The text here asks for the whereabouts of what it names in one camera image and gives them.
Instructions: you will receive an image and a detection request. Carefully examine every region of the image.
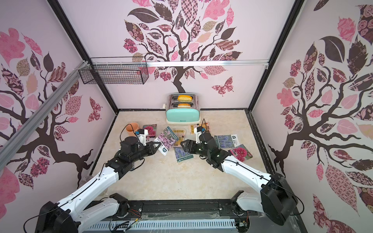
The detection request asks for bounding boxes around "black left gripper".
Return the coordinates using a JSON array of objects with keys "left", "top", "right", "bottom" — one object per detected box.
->
[{"left": 130, "top": 142, "right": 161, "bottom": 163}]

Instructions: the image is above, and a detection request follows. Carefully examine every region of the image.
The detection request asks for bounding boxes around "lavender seed packet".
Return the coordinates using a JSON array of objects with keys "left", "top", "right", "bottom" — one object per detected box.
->
[
  {"left": 214, "top": 135, "right": 240, "bottom": 149},
  {"left": 174, "top": 147, "right": 194, "bottom": 163}
]

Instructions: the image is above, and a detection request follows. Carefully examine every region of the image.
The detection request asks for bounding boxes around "sunflower shop seed packet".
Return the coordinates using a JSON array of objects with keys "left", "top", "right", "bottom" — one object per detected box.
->
[{"left": 190, "top": 122, "right": 210, "bottom": 135}]

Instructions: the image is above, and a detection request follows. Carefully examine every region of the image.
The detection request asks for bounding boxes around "pink cosmos seed packet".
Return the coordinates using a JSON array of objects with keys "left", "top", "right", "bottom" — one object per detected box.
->
[{"left": 154, "top": 126, "right": 179, "bottom": 156}]

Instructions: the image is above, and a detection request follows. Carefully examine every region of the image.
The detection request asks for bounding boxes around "pink hollyhock seed packet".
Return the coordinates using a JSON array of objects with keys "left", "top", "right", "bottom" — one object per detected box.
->
[{"left": 230, "top": 144, "right": 253, "bottom": 162}]

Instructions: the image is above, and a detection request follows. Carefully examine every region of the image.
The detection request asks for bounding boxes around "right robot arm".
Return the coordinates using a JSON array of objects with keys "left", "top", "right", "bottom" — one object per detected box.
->
[{"left": 181, "top": 127, "right": 298, "bottom": 226}]

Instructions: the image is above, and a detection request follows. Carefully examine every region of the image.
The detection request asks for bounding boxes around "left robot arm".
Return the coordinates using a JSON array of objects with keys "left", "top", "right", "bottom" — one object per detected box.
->
[{"left": 35, "top": 130, "right": 162, "bottom": 233}]

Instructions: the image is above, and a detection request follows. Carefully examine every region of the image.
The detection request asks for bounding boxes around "orange mug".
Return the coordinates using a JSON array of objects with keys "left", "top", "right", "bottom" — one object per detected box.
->
[{"left": 125, "top": 122, "right": 139, "bottom": 136}]

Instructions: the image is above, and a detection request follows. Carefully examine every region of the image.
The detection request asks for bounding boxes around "mint green toaster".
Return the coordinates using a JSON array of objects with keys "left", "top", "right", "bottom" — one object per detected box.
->
[{"left": 164, "top": 93, "right": 201, "bottom": 125}]

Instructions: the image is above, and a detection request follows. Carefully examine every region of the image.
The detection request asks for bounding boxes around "toast slice front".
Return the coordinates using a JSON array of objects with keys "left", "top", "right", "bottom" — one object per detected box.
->
[{"left": 177, "top": 103, "right": 191, "bottom": 108}]

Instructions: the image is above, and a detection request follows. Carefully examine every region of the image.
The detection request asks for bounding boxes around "toast slice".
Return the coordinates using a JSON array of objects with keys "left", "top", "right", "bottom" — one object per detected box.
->
[
  {"left": 177, "top": 95, "right": 193, "bottom": 103},
  {"left": 177, "top": 103, "right": 191, "bottom": 108}
]

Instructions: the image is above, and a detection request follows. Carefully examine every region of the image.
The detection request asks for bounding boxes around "toast slice rear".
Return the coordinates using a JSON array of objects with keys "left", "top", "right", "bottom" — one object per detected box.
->
[{"left": 177, "top": 95, "right": 193, "bottom": 103}]

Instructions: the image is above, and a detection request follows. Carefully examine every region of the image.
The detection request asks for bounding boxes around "black base frame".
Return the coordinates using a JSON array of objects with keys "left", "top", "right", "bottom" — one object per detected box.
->
[{"left": 53, "top": 197, "right": 308, "bottom": 233}]

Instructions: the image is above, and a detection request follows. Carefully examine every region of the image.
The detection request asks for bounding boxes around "black wire basket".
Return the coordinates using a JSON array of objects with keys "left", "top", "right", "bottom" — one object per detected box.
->
[{"left": 79, "top": 55, "right": 150, "bottom": 84}]

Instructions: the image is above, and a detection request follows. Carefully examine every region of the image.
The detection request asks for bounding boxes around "white cable duct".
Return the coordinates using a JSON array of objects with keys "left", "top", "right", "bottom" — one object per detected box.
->
[{"left": 85, "top": 219, "right": 236, "bottom": 233}]

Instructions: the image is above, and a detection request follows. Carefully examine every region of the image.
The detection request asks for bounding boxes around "aluminium rail back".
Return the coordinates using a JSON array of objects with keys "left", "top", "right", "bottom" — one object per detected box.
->
[{"left": 147, "top": 60, "right": 269, "bottom": 67}]

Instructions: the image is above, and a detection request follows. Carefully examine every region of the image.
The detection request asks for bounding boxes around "aluminium rail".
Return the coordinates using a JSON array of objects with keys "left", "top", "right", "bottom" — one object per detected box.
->
[
  {"left": 1, "top": 61, "right": 88, "bottom": 170},
  {"left": 147, "top": 60, "right": 269, "bottom": 67}
]

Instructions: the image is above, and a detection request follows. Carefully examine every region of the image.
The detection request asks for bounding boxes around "aluminium rail left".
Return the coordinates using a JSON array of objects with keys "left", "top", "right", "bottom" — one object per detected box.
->
[{"left": 1, "top": 61, "right": 88, "bottom": 170}]

